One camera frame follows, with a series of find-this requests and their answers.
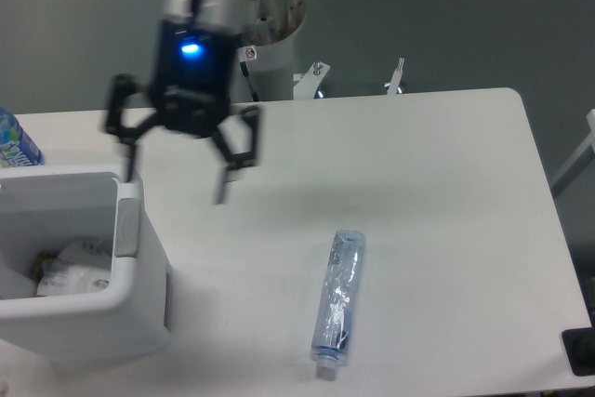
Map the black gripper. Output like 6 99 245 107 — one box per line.
101 18 262 205

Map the white paper wrapper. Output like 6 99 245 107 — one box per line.
36 238 112 298

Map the crushed clear plastic bottle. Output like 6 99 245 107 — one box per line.
311 230 366 381

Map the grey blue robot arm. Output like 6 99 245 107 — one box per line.
104 0 303 203

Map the white trash can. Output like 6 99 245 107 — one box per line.
1 165 172 360

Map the blue labelled water bottle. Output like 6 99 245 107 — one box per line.
1 108 45 168

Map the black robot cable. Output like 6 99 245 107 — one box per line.
239 60 261 103

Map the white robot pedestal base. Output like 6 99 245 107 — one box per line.
234 0 405 103

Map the white frame at right edge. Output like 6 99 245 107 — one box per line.
549 110 594 199

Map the black table clamp mount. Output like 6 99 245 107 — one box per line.
562 327 594 377

